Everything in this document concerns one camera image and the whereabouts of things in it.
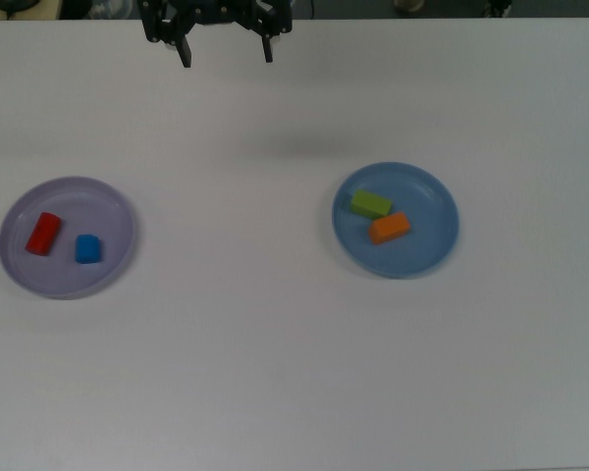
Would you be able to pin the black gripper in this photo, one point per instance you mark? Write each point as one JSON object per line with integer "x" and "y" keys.
{"x": 213, "y": 12}

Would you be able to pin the green block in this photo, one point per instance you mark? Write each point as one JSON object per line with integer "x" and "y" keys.
{"x": 370, "y": 203}

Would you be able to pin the small blue block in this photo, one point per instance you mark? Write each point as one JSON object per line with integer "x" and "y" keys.
{"x": 87, "y": 249}

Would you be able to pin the orange block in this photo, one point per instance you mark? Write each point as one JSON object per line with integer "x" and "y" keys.
{"x": 389, "y": 228}

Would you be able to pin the red cylinder block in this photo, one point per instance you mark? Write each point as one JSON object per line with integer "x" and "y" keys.
{"x": 43, "y": 234}

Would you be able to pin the dark round object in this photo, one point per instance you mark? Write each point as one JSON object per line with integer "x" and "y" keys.
{"x": 12, "y": 5}

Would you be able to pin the purple plastic plate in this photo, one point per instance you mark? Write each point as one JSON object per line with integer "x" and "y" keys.
{"x": 64, "y": 279}

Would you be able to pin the blue plastic plate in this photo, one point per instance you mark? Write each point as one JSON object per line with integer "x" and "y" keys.
{"x": 422, "y": 245}

